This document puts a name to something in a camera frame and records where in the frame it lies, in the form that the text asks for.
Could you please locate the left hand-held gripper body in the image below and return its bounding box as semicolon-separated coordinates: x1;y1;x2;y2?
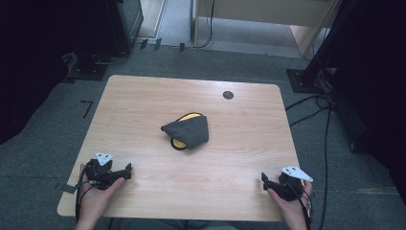
83;151;115;192

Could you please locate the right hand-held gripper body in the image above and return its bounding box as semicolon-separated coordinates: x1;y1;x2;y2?
276;165;314;202

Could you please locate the gray cloth bag yellow lining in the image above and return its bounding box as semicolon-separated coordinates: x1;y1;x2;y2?
160;111;211;152

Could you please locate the person's right hand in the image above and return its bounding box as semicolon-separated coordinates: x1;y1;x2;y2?
266;179;314;225

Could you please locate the person's left hand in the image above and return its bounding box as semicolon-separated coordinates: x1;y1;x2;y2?
78;163;126;222

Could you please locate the gray tape strip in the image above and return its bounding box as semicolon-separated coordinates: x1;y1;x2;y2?
60;183;78;196

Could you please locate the black angled floor tape mark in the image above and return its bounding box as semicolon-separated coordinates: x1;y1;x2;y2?
79;100;95;120

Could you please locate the dark curtain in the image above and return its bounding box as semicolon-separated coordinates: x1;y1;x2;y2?
328;0;406;207
0;0;80;147

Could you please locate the black metal stand with base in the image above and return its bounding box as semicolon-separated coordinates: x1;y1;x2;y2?
285;0;352;95

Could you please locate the light wooden desk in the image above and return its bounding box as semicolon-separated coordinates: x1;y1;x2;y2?
191;0;340;58

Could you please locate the right hand-held gripper black cable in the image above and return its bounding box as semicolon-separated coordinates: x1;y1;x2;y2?
281;178;315;230

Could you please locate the hand-held gripper black cable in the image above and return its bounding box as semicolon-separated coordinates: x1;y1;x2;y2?
281;178;315;230
74;163;97;224

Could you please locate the left hand-held gripper black cable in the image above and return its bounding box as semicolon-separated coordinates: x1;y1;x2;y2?
74;163;97;224

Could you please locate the black floor cable long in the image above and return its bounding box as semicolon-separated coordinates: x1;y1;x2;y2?
317;102;334;230

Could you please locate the black floor cable looped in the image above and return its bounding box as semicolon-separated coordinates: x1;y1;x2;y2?
284;93;335;128

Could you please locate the black cabinet on base plate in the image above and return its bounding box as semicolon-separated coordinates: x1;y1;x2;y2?
65;0;145;81

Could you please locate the black hanging cable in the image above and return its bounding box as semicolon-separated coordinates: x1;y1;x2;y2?
192;0;215;50

